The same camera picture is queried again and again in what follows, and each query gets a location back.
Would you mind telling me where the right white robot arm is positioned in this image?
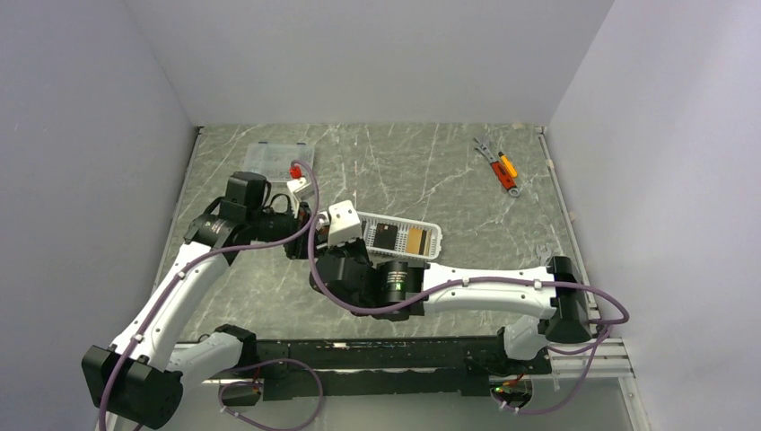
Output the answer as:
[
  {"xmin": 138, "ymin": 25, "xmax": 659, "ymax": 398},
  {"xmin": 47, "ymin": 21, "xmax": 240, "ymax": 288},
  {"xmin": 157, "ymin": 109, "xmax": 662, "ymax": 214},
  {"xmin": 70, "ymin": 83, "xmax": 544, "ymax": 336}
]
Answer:
[{"xmin": 309, "ymin": 241, "xmax": 592, "ymax": 373}]

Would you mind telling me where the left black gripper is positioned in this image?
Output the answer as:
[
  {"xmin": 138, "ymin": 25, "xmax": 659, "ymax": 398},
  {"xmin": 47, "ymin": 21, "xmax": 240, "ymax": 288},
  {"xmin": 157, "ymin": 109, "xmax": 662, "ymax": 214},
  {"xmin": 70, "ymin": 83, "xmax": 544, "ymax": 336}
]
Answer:
[{"xmin": 248, "ymin": 201, "xmax": 321, "ymax": 260}]

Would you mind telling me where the white plastic basket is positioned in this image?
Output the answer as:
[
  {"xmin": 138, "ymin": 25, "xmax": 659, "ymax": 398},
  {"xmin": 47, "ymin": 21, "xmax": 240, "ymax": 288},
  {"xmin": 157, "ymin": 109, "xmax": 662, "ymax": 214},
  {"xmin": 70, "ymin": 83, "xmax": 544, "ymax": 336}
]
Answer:
[{"xmin": 358, "ymin": 212, "xmax": 443, "ymax": 260}]

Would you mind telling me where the yellow handled screwdriver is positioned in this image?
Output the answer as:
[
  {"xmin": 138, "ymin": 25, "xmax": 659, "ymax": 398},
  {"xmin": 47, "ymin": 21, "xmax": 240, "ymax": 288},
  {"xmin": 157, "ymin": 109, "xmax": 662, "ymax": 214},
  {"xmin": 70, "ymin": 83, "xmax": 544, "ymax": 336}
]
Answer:
[{"xmin": 498, "ymin": 152, "xmax": 518, "ymax": 179}]

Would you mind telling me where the silver open-end wrench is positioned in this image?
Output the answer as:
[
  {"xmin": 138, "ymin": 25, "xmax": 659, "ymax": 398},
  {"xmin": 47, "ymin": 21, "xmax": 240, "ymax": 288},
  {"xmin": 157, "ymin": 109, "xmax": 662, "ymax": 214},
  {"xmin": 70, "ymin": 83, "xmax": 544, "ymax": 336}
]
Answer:
[{"xmin": 535, "ymin": 245, "xmax": 553, "ymax": 265}]

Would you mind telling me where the gold credit card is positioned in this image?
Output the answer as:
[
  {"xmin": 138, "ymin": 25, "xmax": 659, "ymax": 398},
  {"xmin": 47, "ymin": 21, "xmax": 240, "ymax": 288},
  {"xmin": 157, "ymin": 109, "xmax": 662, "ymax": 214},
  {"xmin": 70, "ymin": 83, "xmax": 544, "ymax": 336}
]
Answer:
[{"xmin": 405, "ymin": 227, "xmax": 433, "ymax": 258}]

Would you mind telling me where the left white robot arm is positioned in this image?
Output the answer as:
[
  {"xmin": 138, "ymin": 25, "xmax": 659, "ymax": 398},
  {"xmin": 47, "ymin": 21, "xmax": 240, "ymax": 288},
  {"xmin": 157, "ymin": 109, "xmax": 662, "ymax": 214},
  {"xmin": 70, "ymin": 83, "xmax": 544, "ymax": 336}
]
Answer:
[{"xmin": 82, "ymin": 164, "xmax": 320, "ymax": 430}]

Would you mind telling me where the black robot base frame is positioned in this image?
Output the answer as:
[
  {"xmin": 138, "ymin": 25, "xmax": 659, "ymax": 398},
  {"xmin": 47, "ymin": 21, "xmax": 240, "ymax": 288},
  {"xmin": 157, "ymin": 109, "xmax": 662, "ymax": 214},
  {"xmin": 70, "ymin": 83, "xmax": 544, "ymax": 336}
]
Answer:
[{"xmin": 217, "ymin": 324, "xmax": 552, "ymax": 401}]

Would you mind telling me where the red adjustable wrench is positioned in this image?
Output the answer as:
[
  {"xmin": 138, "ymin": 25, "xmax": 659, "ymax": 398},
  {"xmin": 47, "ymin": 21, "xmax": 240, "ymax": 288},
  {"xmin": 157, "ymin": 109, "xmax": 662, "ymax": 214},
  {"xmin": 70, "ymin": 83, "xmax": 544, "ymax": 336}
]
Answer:
[{"xmin": 490, "ymin": 162, "xmax": 520, "ymax": 198}]

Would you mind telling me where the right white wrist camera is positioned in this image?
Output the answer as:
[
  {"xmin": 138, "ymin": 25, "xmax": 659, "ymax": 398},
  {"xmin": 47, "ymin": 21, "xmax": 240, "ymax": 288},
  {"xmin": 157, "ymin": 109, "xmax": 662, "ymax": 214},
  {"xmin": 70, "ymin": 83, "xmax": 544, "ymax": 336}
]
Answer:
[{"xmin": 327, "ymin": 200, "xmax": 363, "ymax": 247}]

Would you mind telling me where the clear plastic organizer box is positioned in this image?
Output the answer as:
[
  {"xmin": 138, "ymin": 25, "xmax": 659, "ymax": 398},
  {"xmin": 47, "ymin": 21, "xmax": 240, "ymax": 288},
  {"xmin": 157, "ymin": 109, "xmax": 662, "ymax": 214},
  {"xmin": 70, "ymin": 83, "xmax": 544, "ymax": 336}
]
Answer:
[{"xmin": 241, "ymin": 141, "xmax": 315, "ymax": 183}]

